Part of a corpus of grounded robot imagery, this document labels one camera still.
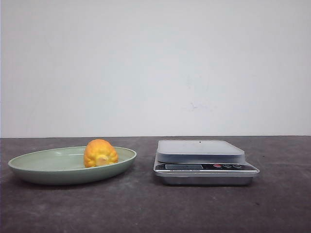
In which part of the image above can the light green oval plate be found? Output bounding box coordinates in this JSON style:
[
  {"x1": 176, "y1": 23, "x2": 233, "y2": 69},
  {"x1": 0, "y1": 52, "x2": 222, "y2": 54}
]
[{"x1": 8, "y1": 146, "x2": 137, "y2": 185}]

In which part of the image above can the silver digital kitchen scale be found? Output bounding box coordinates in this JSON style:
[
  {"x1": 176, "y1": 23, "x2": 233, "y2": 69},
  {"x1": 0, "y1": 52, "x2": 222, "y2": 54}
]
[{"x1": 154, "y1": 140, "x2": 260, "y2": 185}]

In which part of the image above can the yellow corn cob piece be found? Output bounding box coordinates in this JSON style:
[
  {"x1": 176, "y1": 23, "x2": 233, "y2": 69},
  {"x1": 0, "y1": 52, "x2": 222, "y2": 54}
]
[{"x1": 84, "y1": 139, "x2": 119, "y2": 167}]

